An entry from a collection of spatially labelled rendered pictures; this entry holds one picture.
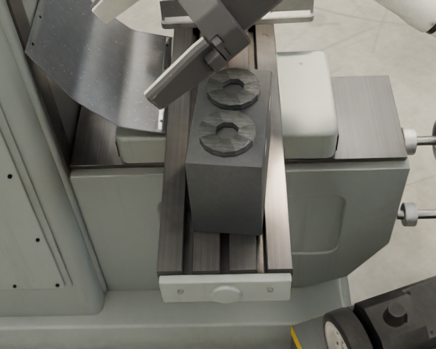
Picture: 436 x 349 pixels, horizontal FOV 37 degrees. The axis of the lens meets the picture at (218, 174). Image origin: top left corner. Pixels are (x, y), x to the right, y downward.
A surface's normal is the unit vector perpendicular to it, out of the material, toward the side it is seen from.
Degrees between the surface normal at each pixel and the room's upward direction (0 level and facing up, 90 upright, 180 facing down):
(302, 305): 0
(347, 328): 12
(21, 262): 88
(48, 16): 63
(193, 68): 95
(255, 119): 0
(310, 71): 0
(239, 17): 95
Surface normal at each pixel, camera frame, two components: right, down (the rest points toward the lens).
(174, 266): -0.04, -0.63
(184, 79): 0.47, 0.73
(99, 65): 0.68, -0.45
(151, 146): 0.00, 0.77
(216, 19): 0.04, 0.29
